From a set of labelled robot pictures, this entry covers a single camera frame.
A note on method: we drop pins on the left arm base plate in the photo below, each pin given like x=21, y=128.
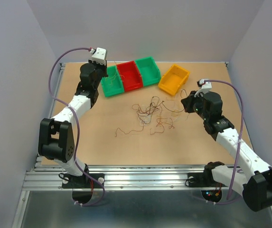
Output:
x=77, y=182

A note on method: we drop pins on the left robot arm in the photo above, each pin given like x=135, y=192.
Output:
x=56, y=138

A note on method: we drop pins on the left green bin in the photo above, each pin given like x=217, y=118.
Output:
x=112, y=85

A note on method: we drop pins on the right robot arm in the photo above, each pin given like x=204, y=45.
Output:
x=254, y=183

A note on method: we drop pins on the right green bin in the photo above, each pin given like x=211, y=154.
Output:
x=149, y=71

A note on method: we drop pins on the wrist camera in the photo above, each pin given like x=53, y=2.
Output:
x=204, y=86
x=98, y=55

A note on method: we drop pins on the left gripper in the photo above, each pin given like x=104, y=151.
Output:
x=103, y=67

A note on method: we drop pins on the red bin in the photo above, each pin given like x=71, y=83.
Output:
x=130, y=76

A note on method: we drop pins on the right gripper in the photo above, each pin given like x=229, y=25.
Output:
x=187, y=101

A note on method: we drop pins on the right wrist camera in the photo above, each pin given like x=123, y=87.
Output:
x=204, y=86

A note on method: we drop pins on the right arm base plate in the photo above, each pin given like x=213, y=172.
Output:
x=207, y=179

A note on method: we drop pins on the green bin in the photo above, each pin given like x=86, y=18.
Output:
x=112, y=85
x=149, y=71

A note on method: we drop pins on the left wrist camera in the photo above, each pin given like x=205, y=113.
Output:
x=98, y=55

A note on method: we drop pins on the yellow bin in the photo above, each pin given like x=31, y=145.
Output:
x=173, y=79

